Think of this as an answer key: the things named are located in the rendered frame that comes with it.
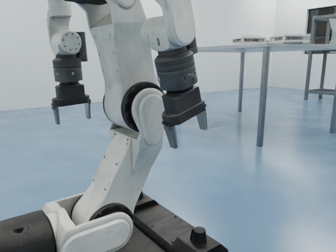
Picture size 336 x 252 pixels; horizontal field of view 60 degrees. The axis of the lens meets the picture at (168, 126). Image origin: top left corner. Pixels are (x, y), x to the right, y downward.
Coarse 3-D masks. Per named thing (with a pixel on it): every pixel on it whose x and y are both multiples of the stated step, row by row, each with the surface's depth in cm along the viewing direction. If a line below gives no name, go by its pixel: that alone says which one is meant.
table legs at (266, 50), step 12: (264, 48) 237; (240, 60) 409; (264, 60) 238; (240, 72) 411; (264, 72) 239; (240, 84) 414; (264, 84) 242; (240, 96) 418; (264, 96) 244; (240, 108) 422; (264, 108) 247
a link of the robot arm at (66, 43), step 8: (64, 32) 87; (72, 32) 88; (80, 32) 94; (56, 40) 89; (64, 40) 87; (72, 40) 88; (80, 40) 90; (56, 48) 90; (64, 48) 87; (72, 48) 89; (80, 48) 95; (56, 56) 92; (64, 56) 91; (72, 56) 92; (80, 56) 96; (56, 64) 91; (64, 64) 91; (72, 64) 92; (80, 64) 95
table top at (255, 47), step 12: (204, 48) 306; (216, 48) 288; (228, 48) 273; (240, 48) 270; (252, 48) 270; (276, 48) 270; (288, 48) 270; (300, 48) 270; (312, 48) 270; (324, 48) 270
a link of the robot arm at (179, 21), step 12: (156, 0) 57; (168, 0) 55; (180, 0) 56; (168, 12) 56; (180, 12) 57; (192, 12) 59; (168, 24) 57; (180, 24) 57; (192, 24) 59; (168, 36) 59; (180, 36) 58; (192, 36) 60
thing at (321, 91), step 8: (312, 16) 520; (320, 16) 509; (328, 16) 498; (312, 24) 521; (328, 24) 553; (312, 32) 523; (328, 32) 556; (312, 40) 526; (328, 40) 561; (320, 80) 579; (320, 88) 577; (304, 96) 551; (320, 96) 583
